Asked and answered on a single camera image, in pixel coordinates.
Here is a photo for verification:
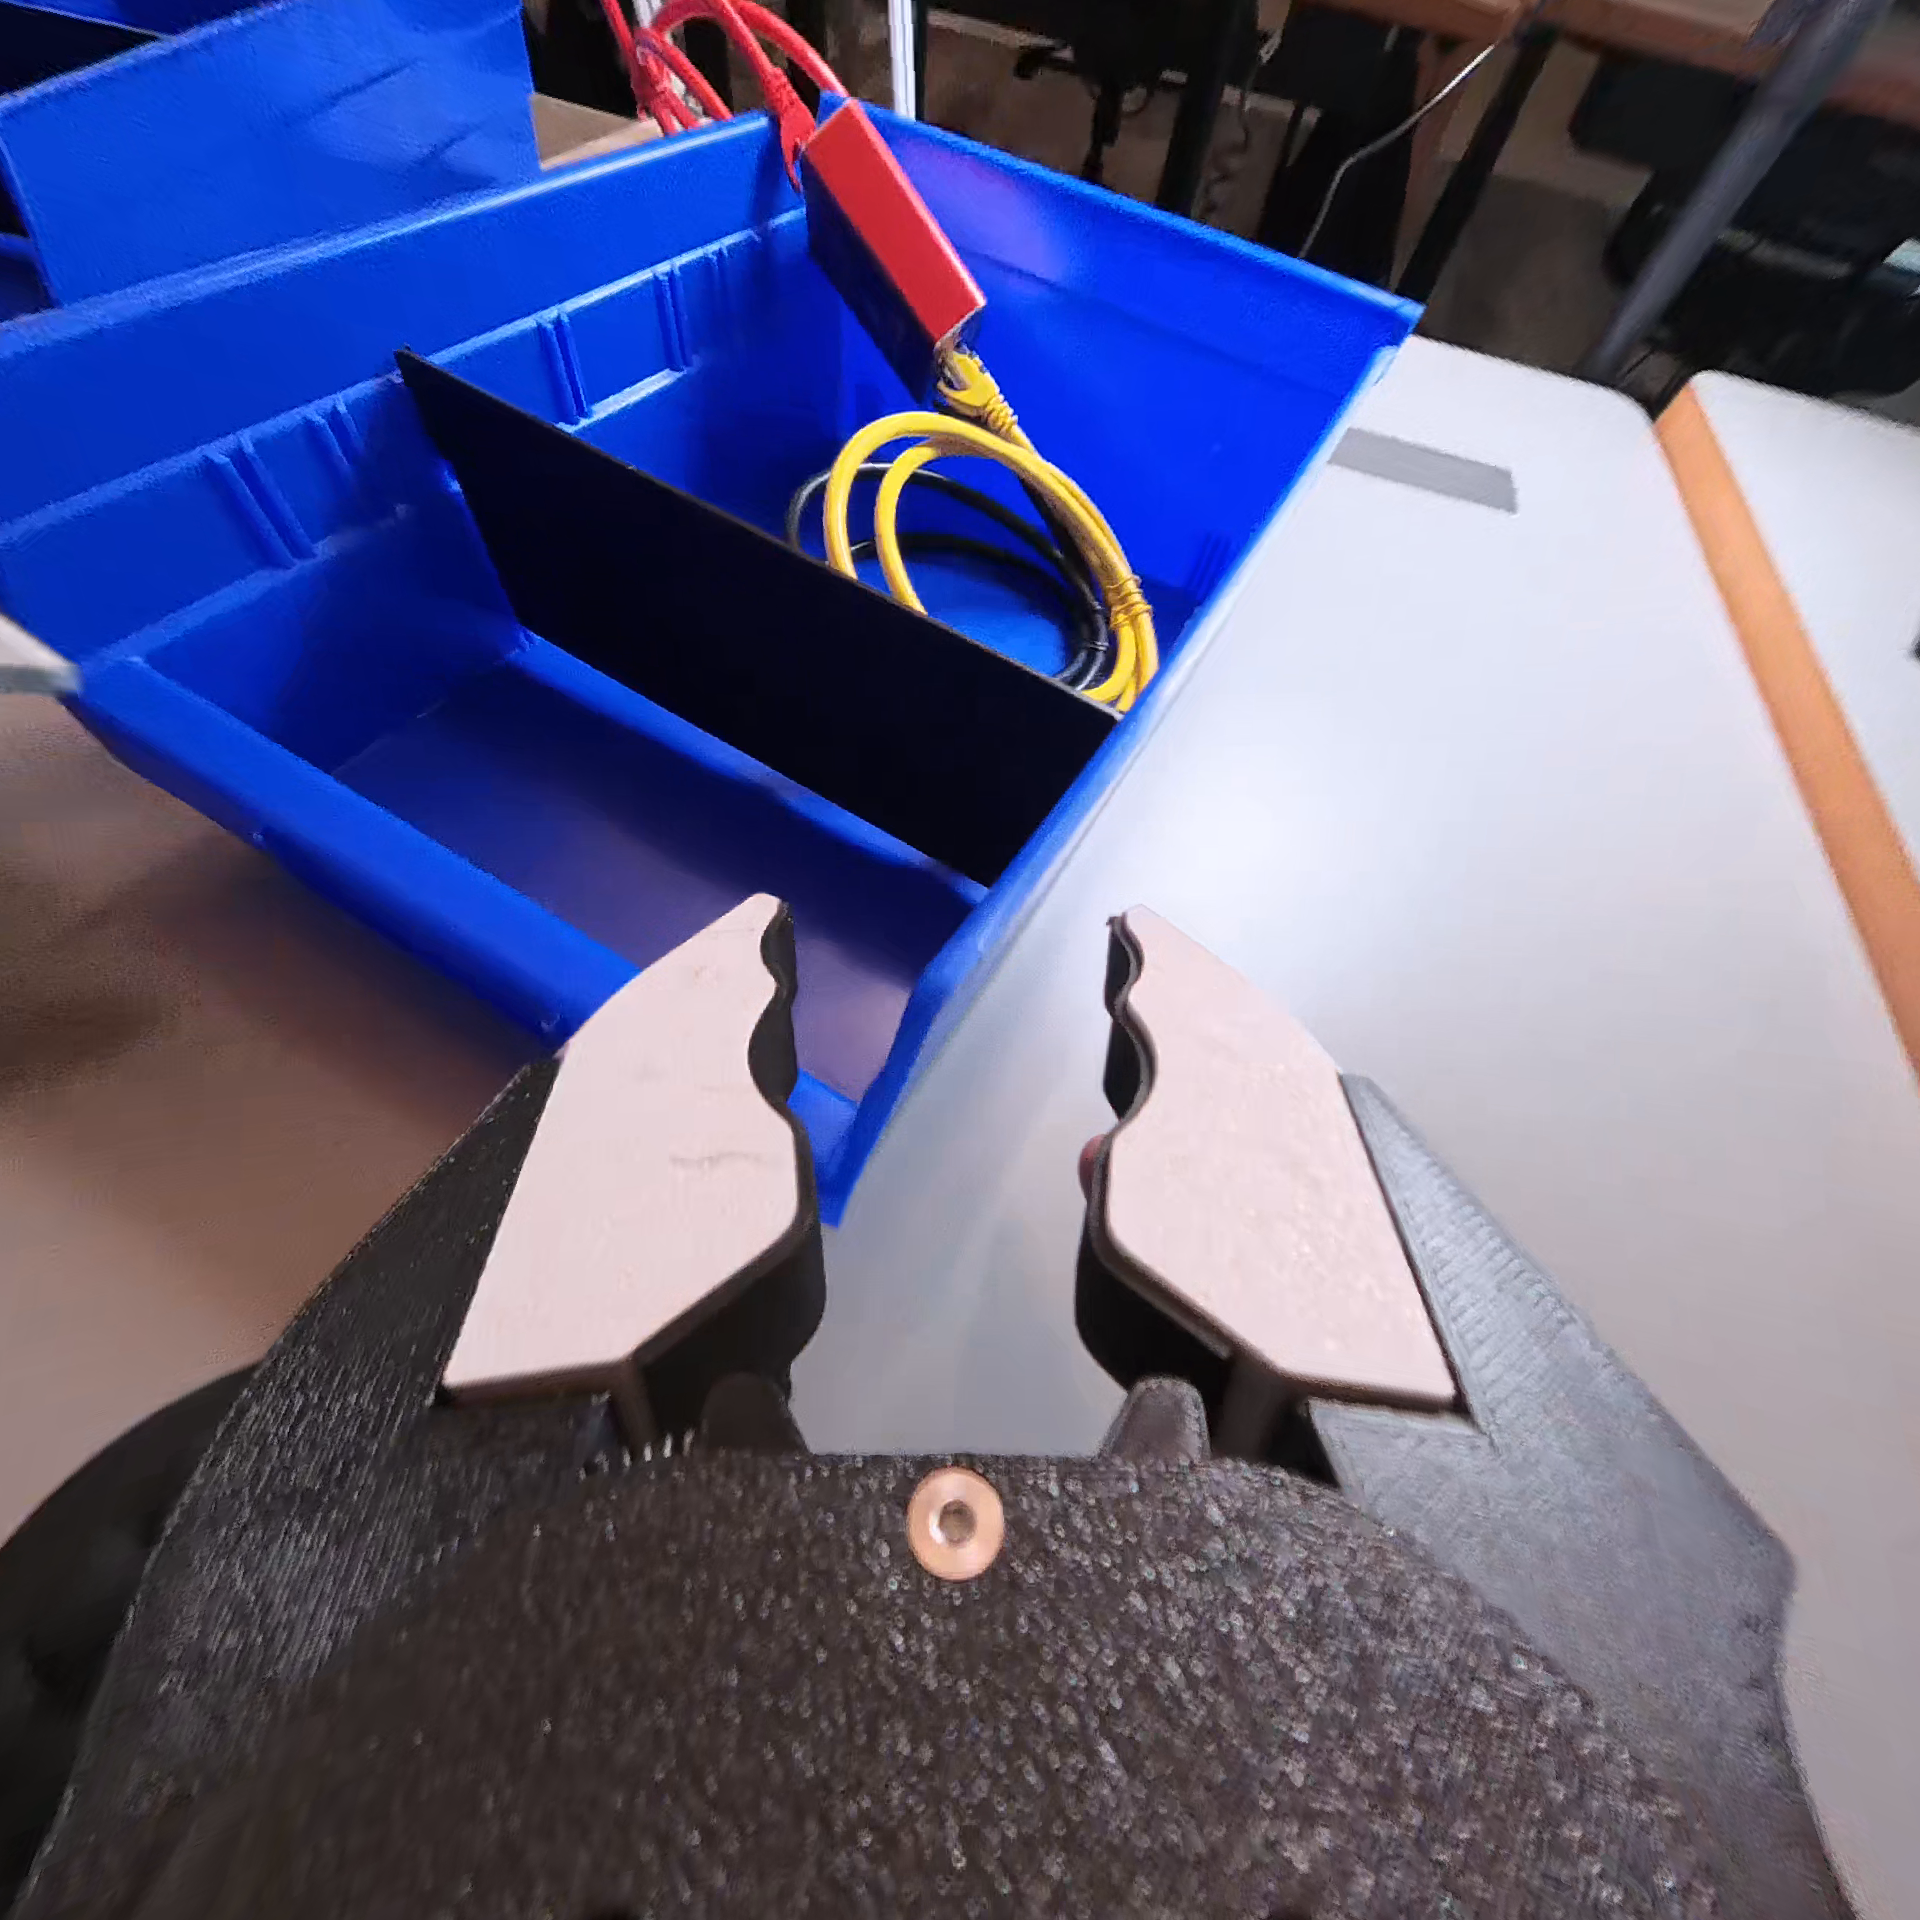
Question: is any yellow ethernet cable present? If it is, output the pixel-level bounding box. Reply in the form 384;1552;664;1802
822;344;1160;711

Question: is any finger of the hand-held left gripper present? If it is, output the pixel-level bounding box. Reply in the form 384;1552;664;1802
0;613;84;702

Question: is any red ethernet cable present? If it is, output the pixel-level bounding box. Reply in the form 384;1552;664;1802
599;0;847;190

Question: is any black bin divider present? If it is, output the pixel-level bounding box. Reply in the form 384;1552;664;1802
393;346;1125;887

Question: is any black ethernet cable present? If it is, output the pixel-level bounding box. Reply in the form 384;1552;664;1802
785;456;1119;693

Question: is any blue plastic bin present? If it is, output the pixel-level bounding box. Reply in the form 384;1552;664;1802
0;95;1424;1224
0;0;542;309

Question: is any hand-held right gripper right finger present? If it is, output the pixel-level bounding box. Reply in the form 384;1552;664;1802
1073;902;1462;1453

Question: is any grey light stand pole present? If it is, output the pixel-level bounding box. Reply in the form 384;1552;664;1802
1582;0;1862;383

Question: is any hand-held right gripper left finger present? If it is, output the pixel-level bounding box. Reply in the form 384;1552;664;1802
436;894;830;1415

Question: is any red metal ethernet adapter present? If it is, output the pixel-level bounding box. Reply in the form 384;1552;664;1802
794;95;990;400

